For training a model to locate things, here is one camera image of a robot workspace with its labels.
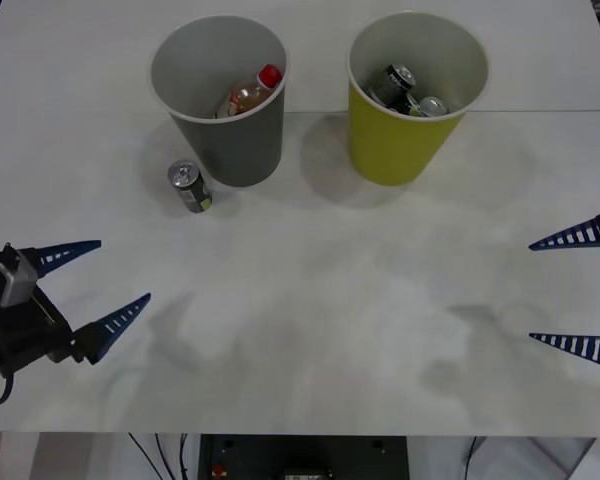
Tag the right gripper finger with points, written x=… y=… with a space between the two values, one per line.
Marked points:
x=580 y=234
x=590 y=347

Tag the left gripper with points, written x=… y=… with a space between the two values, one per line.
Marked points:
x=35 y=335

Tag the black can with green patch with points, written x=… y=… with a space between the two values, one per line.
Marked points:
x=192 y=192

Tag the silver drink can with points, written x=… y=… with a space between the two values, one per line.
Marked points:
x=433 y=106

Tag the yellow-green plastic waste bin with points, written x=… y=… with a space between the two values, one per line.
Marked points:
x=395 y=150

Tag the grey plastic waste bin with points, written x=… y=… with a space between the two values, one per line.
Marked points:
x=240 y=150

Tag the large black drink can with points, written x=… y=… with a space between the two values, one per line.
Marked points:
x=390 y=82

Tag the red-capped plastic bottle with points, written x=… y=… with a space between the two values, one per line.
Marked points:
x=250 y=94

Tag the black robot torso base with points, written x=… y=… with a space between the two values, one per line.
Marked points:
x=330 y=455

